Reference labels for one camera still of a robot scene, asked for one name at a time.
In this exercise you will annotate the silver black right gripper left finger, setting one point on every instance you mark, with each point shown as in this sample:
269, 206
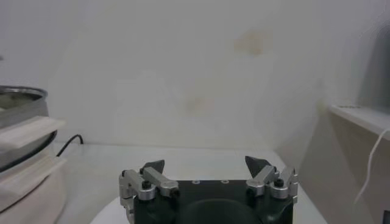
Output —
161, 185

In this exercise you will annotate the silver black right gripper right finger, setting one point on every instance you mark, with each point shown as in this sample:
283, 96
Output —
262, 181

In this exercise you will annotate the stainless steel steamer basket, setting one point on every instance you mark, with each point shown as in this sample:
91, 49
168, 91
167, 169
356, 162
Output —
24, 131

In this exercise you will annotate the round white plate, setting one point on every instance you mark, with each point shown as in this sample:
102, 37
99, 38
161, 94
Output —
106, 216

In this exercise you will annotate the white side table with label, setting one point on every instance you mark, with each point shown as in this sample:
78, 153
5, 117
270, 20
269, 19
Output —
335, 170

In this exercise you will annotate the small printed label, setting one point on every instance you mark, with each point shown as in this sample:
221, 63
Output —
348, 106

